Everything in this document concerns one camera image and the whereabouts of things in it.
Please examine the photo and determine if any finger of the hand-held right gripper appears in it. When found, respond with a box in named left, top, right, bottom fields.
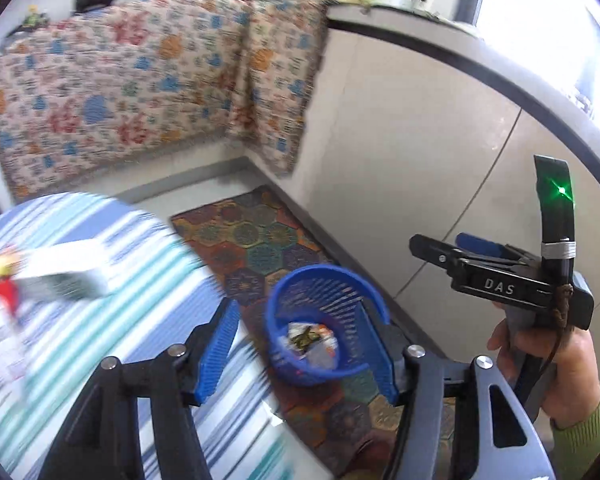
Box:
left=410, top=234, right=468, bottom=277
left=455, top=232, right=523, bottom=263

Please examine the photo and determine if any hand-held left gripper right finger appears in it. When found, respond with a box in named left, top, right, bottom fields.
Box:
left=360, top=297, right=556, bottom=480

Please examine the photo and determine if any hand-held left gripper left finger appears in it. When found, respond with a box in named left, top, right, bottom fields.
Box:
left=37, top=299, right=243, bottom=480

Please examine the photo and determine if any white gold wrapper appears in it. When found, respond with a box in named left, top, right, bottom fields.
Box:
left=286, top=322, right=326, bottom=356

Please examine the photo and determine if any blue plastic mesh wastebasket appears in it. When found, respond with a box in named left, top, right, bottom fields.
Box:
left=264, top=264, right=392, bottom=388

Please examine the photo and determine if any green white milk carton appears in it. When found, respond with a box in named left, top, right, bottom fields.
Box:
left=17, top=237, right=112, bottom=303

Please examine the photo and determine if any person's right forearm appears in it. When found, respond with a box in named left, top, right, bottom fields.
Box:
left=550, top=385, right=600, bottom=480

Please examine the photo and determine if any person's right hand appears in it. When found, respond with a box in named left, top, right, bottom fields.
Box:
left=487, top=319, right=600, bottom=429

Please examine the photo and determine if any white kitchen counter cabinet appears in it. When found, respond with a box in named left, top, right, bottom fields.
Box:
left=290, top=2, right=600, bottom=381

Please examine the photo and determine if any colourful hexagon floor mat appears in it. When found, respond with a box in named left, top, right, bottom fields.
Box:
left=170, top=185, right=456, bottom=476

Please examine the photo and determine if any narrow printed cloth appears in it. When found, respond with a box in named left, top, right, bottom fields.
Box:
left=225, top=0, right=330, bottom=177

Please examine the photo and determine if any window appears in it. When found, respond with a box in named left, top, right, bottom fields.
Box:
left=472, top=0, right=600, bottom=126

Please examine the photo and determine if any large printed cloth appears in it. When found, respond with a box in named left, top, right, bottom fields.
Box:
left=0, top=0, right=253, bottom=203

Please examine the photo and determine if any condiment bottles rack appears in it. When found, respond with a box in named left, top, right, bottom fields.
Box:
left=22, top=5, right=51, bottom=28

